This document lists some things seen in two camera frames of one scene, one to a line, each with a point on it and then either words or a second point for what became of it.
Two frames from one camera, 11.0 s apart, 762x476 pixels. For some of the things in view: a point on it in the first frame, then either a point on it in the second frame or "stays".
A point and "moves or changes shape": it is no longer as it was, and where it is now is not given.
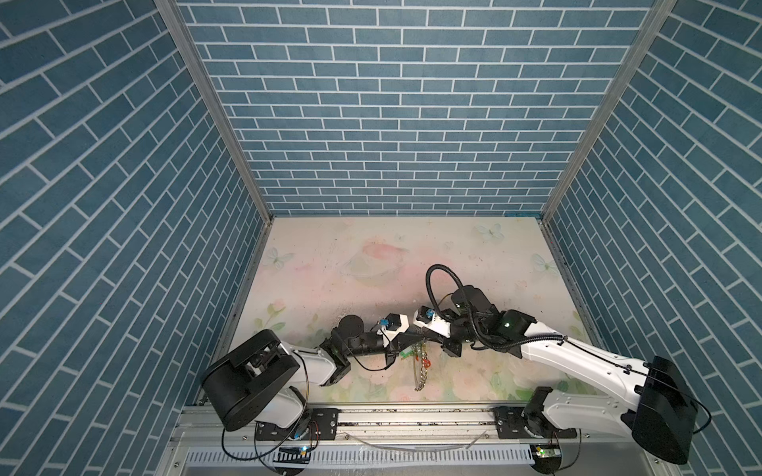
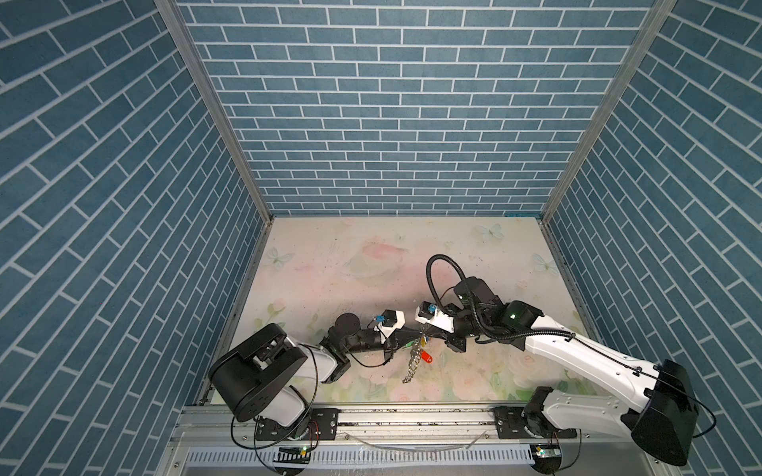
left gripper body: x=389 y=354 stays
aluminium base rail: x=390 y=429 stays
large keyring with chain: x=426 y=365 → x=414 y=360
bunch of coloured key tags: x=420 y=352 moves or changes shape
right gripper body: x=449 y=345 stays
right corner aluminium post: x=657 y=18 stays
